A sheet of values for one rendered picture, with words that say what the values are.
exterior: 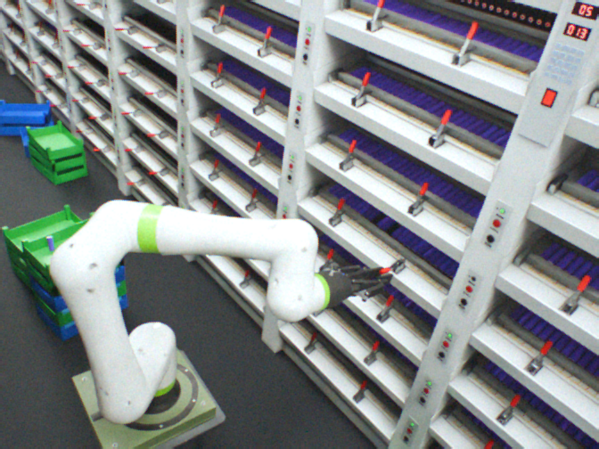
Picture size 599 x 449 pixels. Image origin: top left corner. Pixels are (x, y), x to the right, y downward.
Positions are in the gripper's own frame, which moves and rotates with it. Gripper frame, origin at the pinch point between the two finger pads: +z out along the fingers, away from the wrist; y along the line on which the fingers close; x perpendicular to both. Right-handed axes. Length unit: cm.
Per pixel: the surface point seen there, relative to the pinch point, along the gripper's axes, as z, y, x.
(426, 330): 16.7, 13.0, -13.9
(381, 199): 0.9, -9.8, 19.1
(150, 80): 10, -156, 3
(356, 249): 6.4, -14.0, -0.8
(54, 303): -45, -96, -70
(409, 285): 6.6, 6.3, 0.0
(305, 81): -4, -46, 39
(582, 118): -9, 30, 58
